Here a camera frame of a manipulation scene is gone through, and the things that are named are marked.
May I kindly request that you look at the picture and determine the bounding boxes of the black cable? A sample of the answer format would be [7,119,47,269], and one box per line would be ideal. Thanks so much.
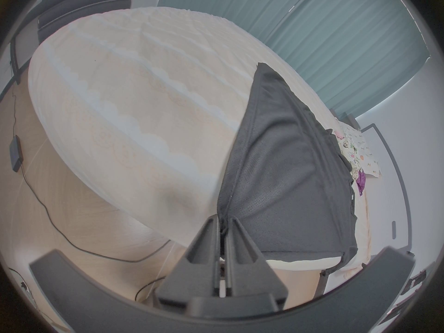
[135,276,166,302]
[9,56,172,263]

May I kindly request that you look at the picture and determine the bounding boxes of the black T-shirt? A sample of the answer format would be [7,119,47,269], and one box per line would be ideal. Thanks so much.
[217,62,358,278]

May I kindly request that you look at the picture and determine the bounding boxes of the white printed pyjama top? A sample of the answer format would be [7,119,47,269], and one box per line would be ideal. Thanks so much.
[335,130,361,179]

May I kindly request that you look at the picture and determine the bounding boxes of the white printed pillow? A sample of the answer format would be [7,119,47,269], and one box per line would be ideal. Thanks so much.
[338,122,382,178]

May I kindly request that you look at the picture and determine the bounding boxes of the black power adapter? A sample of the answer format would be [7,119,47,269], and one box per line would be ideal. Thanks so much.
[9,136,23,173]

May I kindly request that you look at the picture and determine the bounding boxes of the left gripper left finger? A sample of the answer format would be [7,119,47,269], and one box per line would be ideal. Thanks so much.
[155,215,222,306]

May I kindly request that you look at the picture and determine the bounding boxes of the purple garment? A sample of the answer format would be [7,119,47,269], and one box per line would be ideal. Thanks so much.
[355,170,368,197]

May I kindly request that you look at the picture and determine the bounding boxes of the bed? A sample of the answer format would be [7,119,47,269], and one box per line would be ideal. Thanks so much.
[27,7,415,299]

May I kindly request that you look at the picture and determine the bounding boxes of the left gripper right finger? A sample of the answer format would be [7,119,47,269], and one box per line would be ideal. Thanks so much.
[224,216,288,308]

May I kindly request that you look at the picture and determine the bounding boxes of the dark grey chest of drawers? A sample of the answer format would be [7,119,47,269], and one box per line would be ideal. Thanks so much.
[10,0,135,84]

